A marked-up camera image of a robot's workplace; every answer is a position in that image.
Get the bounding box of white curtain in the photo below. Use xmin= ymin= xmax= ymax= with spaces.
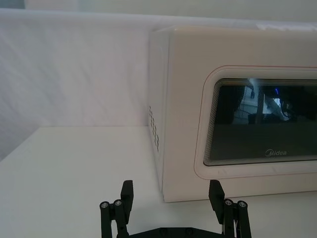
xmin=0 ymin=7 xmax=317 ymax=161

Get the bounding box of white table cloth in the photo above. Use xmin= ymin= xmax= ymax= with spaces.
xmin=0 ymin=126 xmax=317 ymax=238

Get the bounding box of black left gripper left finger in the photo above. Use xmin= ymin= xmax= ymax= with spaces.
xmin=99 ymin=180 xmax=135 ymax=238

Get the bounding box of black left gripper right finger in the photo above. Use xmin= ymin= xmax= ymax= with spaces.
xmin=209 ymin=180 xmax=253 ymax=238

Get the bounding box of cream microwave oven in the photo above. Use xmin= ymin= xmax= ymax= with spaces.
xmin=148 ymin=26 xmax=317 ymax=203

